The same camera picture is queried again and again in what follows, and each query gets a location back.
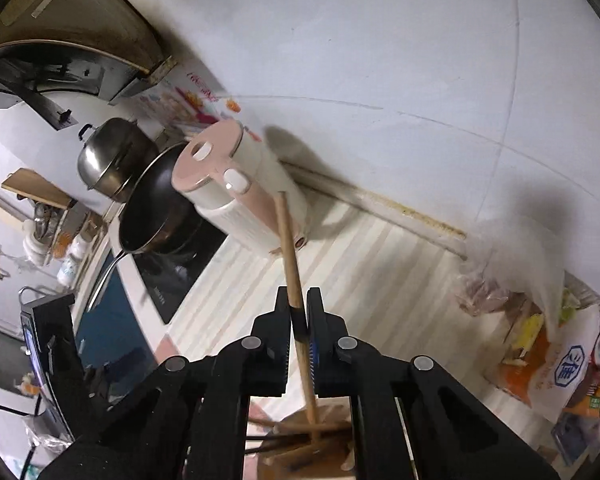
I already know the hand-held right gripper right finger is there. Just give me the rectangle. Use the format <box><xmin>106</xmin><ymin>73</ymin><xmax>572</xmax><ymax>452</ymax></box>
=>
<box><xmin>306</xmin><ymin>286</ymin><xmax>561</xmax><ymax>480</ymax></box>

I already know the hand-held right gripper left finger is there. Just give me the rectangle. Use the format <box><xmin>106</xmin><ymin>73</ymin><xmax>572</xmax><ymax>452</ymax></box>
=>
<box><xmin>100</xmin><ymin>286</ymin><xmax>294</xmax><ymax>480</ymax></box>

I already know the wooden chopstick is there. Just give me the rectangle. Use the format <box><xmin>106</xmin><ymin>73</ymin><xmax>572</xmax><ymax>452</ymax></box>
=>
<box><xmin>267</xmin><ymin>434</ymin><xmax>352</xmax><ymax>463</ymax></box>
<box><xmin>275</xmin><ymin>191</ymin><xmax>324</xmax><ymax>456</ymax></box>
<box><xmin>249</xmin><ymin>414</ymin><xmax>352</xmax><ymax>437</ymax></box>

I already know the wooden chopstick holder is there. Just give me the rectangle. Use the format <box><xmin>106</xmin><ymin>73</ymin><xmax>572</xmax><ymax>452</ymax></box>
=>
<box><xmin>256</xmin><ymin>400</ymin><xmax>357</xmax><ymax>480</ymax></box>

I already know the person's left hand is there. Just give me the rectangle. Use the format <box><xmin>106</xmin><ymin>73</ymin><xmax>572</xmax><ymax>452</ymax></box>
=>
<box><xmin>40</xmin><ymin>430</ymin><xmax>192</xmax><ymax>480</ymax></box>

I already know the blue cabinet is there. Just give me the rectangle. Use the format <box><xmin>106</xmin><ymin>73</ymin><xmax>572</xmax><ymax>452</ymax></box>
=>
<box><xmin>72</xmin><ymin>260</ymin><xmax>162</xmax><ymax>372</ymax></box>

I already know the striped cat print table mat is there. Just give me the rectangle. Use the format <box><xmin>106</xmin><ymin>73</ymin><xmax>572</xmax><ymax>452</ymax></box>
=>
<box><xmin>152</xmin><ymin>200</ymin><xmax>566</xmax><ymax>466</ymax></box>

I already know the white plastic bottle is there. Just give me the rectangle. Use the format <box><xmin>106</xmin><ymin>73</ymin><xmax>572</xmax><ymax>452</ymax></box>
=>
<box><xmin>56</xmin><ymin>235</ymin><xmax>92</xmax><ymax>287</ymax></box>

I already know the black induction cooker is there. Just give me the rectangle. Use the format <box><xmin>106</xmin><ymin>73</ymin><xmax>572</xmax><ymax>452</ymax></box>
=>
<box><xmin>129</xmin><ymin>215</ymin><xmax>229</xmax><ymax>327</ymax></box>

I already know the cream ribbed electric kettle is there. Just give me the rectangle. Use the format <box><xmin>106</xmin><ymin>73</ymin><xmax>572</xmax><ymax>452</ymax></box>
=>
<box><xmin>171</xmin><ymin>119</ymin><xmax>311</xmax><ymax>260</ymax></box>

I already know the wooden cutting board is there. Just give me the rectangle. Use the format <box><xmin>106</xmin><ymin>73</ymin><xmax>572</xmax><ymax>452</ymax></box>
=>
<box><xmin>1</xmin><ymin>167</ymin><xmax>79</xmax><ymax>212</ymax></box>

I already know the black frying pan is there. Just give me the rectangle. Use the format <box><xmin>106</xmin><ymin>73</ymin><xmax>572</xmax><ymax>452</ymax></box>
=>
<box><xmin>82</xmin><ymin>142</ymin><xmax>228</xmax><ymax>322</ymax></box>

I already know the clear plastic bag of nuts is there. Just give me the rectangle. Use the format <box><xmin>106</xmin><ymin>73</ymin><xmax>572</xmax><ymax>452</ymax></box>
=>
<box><xmin>452</xmin><ymin>210</ymin><xmax>569</xmax><ymax>322</ymax></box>

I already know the steel pot with lid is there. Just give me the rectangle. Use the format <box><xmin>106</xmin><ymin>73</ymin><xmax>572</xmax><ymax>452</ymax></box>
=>
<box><xmin>76</xmin><ymin>117</ymin><xmax>157</xmax><ymax>202</ymax></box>

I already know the white bag with blue hexagon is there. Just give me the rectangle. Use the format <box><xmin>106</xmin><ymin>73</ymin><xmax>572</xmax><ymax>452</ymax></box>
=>
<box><xmin>522</xmin><ymin>305</ymin><xmax>600</xmax><ymax>424</ymax></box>

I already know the range hood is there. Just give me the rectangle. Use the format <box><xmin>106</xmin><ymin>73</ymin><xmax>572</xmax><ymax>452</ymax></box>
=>
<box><xmin>0</xmin><ymin>42</ymin><xmax>137</xmax><ymax>132</ymax></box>

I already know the orange and yellow box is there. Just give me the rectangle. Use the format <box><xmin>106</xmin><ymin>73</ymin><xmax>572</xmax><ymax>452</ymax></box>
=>
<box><xmin>561</xmin><ymin>380</ymin><xmax>600</xmax><ymax>417</ymax></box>

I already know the black cable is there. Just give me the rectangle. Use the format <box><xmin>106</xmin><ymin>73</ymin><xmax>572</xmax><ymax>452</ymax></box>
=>
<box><xmin>0</xmin><ymin>402</ymin><xmax>47</xmax><ymax>480</ymax></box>

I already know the wooden wall cabinet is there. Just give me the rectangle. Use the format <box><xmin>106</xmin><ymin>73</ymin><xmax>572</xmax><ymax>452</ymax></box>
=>
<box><xmin>0</xmin><ymin>0</ymin><xmax>174</xmax><ymax>82</ymax></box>

